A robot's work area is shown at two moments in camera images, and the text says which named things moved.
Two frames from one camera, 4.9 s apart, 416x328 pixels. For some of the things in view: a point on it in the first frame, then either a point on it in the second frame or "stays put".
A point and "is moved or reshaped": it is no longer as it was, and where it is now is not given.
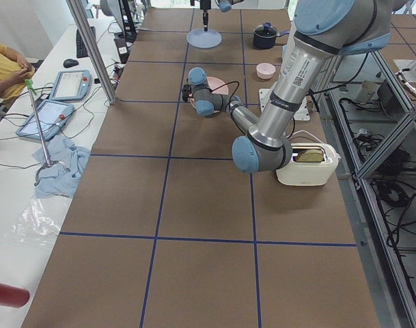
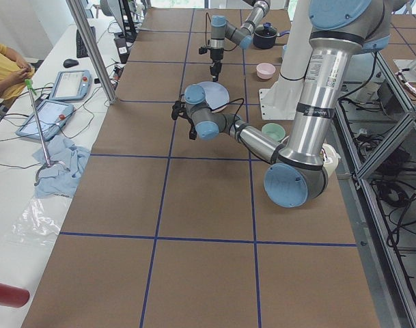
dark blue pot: x=266 y=42 stays put
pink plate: x=213 y=82 is moved or reshaped
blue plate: x=199 y=38 is moved or reshaped
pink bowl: x=266 y=70 stays put
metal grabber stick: x=29 y=85 stays put
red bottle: x=7 y=296 stays put
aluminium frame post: x=91 y=51 stays put
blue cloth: x=67 y=162 stays put
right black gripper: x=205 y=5 -> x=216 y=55
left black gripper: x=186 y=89 -> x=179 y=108
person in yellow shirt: x=8 y=71 stays put
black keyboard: x=81 y=49 stays put
